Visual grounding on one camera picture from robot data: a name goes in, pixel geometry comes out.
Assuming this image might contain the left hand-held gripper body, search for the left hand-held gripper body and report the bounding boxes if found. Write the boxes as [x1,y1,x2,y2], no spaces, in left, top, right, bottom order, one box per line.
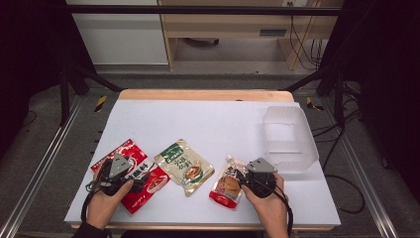
[98,152,148,196]

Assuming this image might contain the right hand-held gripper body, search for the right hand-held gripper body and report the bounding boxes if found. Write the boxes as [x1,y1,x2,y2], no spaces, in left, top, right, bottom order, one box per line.
[240,157,279,199]

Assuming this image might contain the red seasoning packet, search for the red seasoning packet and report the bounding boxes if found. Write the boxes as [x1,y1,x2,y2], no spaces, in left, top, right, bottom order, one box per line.
[90,138,171,215]

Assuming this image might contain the green and beige seasoning packet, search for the green and beige seasoning packet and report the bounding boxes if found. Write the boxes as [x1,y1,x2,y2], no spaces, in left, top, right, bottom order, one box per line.
[154,138,216,198]

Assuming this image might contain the translucent plastic container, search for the translucent plastic container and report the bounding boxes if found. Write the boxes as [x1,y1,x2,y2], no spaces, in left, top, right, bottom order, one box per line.
[262,105,321,175]

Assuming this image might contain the person's right hand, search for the person's right hand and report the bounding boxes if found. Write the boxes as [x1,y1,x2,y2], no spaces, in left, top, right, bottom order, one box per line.
[241,173,289,218]

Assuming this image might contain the person's left hand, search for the person's left hand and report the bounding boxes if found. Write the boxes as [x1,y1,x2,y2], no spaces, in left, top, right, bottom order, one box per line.
[86,172,135,230]

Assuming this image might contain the yellow and black tape marker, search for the yellow and black tape marker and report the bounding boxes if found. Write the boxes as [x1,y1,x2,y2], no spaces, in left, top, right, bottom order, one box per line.
[93,94,109,114]
[305,96,325,112]

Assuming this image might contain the wooden table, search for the wooden table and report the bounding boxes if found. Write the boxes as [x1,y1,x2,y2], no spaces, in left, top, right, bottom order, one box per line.
[69,88,335,232]

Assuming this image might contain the black metal stand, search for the black metal stand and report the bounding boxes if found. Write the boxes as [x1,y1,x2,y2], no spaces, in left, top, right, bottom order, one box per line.
[282,64,349,131]
[58,61,125,127]

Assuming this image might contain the white cabinet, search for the white cabinet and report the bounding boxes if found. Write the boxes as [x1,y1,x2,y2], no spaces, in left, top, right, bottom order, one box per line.
[64,0,169,65]

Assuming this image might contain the black curtain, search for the black curtain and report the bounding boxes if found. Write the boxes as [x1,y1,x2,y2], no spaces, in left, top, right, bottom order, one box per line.
[0,0,97,161]
[319,0,420,201]

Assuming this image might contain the light wooden desk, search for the light wooden desk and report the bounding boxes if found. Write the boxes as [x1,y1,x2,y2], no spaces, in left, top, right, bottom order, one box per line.
[157,0,345,71]

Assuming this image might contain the black horizontal metal bar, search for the black horizontal metal bar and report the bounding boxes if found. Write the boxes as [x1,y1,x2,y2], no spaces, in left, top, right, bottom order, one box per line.
[67,4,343,16]

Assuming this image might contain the right hand-held gripper cable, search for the right hand-held gripper cable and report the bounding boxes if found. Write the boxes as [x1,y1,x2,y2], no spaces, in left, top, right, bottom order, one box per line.
[244,174,295,238]

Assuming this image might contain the hand-held gripper cable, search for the hand-held gripper cable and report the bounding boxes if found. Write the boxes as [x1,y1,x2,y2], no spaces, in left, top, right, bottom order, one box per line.
[80,163,106,223]
[244,174,295,238]

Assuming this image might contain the left hand-held gripper cable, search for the left hand-held gripper cable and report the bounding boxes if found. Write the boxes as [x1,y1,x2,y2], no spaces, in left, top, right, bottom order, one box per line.
[80,163,106,223]

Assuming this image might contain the aluminium rail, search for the aluminium rail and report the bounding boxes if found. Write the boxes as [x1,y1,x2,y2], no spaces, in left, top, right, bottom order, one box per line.
[320,97,399,238]
[0,95,84,238]

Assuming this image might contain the black floor cable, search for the black floor cable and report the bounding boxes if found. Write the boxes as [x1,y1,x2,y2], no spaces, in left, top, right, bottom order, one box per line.
[310,108,367,215]

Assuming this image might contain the black hanging cables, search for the black hanging cables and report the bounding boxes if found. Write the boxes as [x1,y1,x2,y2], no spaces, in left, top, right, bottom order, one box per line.
[287,1,324,71]

